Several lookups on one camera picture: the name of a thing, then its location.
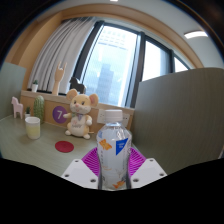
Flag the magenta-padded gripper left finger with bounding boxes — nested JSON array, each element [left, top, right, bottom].
[[60, 147, 102, 190]]

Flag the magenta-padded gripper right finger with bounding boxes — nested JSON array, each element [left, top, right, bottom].
[[128, 146, 168, 190]]

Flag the clear plastic water bottle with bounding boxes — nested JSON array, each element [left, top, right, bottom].
[[96, 109, 133, 191]]

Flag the flat round red coaster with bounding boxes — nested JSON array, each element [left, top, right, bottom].
[[54, 140, 75, 154]]

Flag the beige plush mouse toy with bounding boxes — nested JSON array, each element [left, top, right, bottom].
[[63, 88, 100, 140]]

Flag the round purple number sign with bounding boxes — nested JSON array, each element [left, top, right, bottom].
[[52, 105, 69, 125]]

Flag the white and yellow cup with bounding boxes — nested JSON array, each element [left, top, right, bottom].
[[24, 116, 41, 140]]

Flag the green desk divider panel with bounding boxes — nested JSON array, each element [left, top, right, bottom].
[[129, 67, 224, 176], [0, 61, 27, 121]]

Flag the tall green cactus ornament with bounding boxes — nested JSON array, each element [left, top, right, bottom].
[[32, 95, 46, 124]]

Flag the wooden desk back ledge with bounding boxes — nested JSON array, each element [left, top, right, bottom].
[[20, 89, 135, 134]]

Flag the small plant in white pot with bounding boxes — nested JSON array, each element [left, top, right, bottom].
[[31, 79, 40, 93], [24, 106, 33, 120]]

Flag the pink wooden horse figurine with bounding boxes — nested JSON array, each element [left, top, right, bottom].
[[11, 96, 24, 120]]

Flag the wooden hand sculpture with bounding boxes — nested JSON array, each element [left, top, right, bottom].
[[51, 61, 68, 96]]

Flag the dark-framed window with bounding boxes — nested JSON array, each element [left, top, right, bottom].
[[71, 20, 191, 108]]

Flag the white pleated curtain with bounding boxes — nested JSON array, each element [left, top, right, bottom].
[[27, 17, 98, 94]]

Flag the white wall socket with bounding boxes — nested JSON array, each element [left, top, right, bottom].
[[96, 108, 108, 125], [121, 112, 131, 128]]

